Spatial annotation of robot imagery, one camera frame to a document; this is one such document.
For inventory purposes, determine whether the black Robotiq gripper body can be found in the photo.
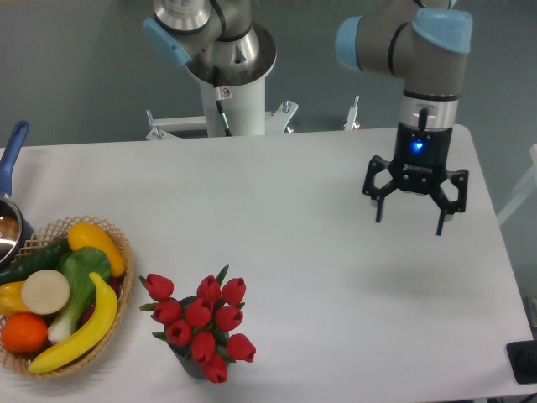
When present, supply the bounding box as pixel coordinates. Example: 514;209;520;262
388;123;453;195

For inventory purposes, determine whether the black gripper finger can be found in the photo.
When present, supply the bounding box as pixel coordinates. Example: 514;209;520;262
434;169;469;236
362;155;397;223

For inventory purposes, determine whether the red tulip bouquet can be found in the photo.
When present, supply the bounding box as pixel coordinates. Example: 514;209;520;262
139;265;257;384

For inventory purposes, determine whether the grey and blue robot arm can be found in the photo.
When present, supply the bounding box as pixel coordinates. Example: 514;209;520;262
143;1;472;217

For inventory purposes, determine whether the dark grey ribbed vase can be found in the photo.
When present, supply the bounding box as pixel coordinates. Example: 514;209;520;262
167;296;232;381

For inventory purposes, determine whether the black device at table edge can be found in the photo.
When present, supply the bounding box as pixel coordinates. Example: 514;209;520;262
506;340;536;385

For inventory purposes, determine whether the red fruit in basket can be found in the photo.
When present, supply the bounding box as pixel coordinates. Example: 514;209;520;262
80;277;123;326

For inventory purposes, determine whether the yellow lemon squash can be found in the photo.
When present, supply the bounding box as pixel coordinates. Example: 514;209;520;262
67;222;126;278

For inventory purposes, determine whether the yellow banana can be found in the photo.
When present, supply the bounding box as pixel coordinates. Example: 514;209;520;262
28;272;117;374

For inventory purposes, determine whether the green bok choy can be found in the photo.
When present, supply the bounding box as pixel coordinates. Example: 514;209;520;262
48;247;111;344

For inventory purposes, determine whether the green cucumber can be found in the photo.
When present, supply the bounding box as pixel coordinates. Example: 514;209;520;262
1;238;70;285

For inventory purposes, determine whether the beige round disc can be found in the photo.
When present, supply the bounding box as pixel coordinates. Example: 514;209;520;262
21;270;70;315

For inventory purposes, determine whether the yellow bell pepper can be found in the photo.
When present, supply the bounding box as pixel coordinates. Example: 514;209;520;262
0;281;29;317

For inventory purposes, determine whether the orange fruit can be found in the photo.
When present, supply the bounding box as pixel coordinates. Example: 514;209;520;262
1;313;48;353

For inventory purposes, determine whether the woven wicker basket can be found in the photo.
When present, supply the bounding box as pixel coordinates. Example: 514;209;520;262
1;216;134;379

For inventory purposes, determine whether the white frame at right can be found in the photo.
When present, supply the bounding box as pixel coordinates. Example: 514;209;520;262
496;144;536;226

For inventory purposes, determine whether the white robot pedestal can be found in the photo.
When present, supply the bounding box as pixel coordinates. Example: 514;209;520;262
144;20;362;141

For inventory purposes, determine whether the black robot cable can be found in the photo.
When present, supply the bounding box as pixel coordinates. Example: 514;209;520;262
212;65;233;138

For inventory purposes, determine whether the blue handled saucepan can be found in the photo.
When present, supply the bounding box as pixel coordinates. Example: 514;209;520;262
1;121;34;270

